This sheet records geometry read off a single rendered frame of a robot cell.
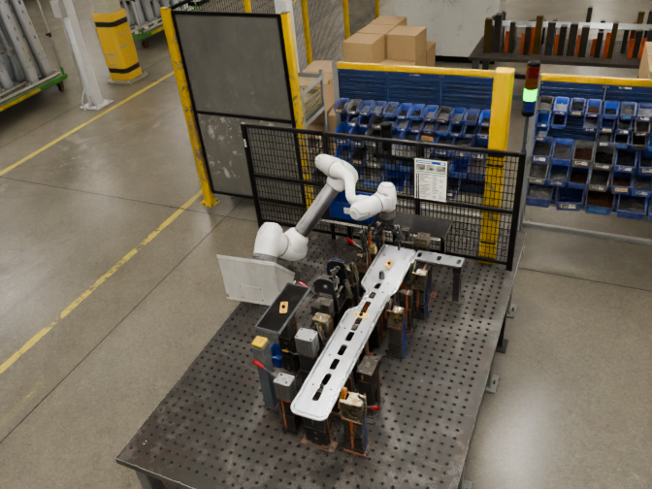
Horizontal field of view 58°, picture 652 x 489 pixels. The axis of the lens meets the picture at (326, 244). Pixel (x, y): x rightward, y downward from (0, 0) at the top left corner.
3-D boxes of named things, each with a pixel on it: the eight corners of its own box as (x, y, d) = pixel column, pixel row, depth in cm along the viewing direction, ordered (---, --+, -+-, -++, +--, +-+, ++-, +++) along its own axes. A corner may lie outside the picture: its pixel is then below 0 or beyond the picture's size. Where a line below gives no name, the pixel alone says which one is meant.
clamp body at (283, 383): (298, 438, 293) (289, 389, 273) (277, 431, 297) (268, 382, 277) (306, 422, 300) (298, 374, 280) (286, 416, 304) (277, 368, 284)
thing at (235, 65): (321, 217, 588) (300, 9, 473) (315, 225, 578) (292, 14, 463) (209, 199, 638) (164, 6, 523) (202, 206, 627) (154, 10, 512)
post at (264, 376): (275, 410, 308) (263, 350, 283) (262, 407, 311) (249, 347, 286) (281, 400, 314) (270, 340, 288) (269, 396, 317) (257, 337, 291)
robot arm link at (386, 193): (387, 201, 335) (370, 209, 330) (387, 177, 327) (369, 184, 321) (401, 208, 328) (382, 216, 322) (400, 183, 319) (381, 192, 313)
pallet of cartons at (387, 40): (405, 130, 738) (405, 46, 678) (347, 122, 771) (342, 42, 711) (435, 95, 824) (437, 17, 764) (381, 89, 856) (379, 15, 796)
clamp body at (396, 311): (404, 362, 328) (404, 316, 308) (383, 357, 333) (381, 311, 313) (408, 351, 335) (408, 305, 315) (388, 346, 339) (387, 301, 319)
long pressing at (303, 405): (330, 425, 263) (330, 422, 262) (285, 411, 271) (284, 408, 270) (417, 250, 364) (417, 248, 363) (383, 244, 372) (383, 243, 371)
